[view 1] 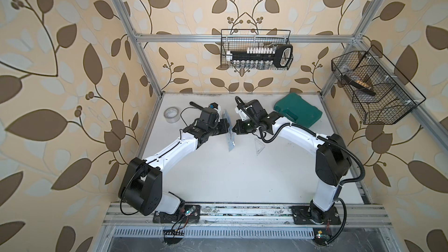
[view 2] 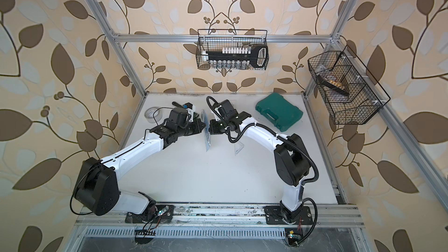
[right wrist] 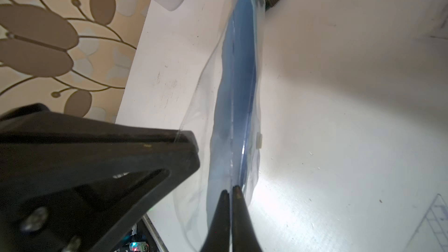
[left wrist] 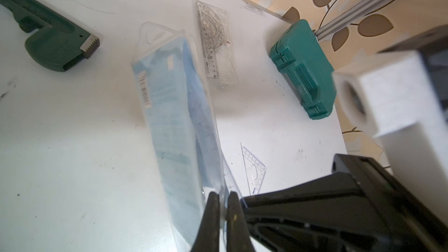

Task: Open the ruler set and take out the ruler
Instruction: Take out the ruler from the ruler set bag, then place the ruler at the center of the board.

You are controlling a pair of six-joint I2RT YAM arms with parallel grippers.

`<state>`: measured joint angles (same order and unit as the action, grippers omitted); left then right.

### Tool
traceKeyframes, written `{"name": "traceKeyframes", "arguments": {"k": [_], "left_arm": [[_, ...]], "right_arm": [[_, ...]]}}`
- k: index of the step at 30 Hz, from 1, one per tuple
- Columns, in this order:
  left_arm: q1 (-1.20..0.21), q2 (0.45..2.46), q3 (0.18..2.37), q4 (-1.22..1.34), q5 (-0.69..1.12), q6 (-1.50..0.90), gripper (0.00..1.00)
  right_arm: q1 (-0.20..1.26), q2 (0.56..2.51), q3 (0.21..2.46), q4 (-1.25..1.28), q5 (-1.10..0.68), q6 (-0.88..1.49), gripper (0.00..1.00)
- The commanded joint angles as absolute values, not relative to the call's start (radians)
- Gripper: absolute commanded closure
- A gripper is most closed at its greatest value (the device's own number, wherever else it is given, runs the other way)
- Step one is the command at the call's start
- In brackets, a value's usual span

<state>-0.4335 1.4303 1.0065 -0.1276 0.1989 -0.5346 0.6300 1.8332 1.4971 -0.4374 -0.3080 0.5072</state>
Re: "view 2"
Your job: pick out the blue ruler set pouch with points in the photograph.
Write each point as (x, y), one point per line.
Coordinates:
(207, 136)

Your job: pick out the dark object in right basket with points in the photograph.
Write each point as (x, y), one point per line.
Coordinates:
(333, 85)

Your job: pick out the black socket bit holder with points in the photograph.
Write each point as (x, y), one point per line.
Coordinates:
(246, 57)

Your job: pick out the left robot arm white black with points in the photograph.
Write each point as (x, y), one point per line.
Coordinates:
(97, 186)

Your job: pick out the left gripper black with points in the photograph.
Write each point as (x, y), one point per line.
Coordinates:
(197, 128)

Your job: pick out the right wire basket black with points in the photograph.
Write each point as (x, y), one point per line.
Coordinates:
(367, 95)

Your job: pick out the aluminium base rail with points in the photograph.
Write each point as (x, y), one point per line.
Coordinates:
(221, 221)

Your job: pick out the clear tape roll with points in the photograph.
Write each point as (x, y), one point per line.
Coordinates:
(153, 115)

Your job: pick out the back wire basket black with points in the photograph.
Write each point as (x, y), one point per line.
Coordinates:
(217, 38)

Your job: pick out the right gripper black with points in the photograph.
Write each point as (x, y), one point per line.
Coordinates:
(213, 127)

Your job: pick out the wire basket black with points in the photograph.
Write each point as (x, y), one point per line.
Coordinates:
(217, 38)
(367, 95)

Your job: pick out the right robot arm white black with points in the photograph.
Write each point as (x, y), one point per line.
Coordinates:
(293, 164)

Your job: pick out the green plastic tool case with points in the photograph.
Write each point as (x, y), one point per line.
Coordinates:
(282, 114)

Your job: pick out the clear triangle ruler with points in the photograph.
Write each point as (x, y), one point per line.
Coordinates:
(238, 148)

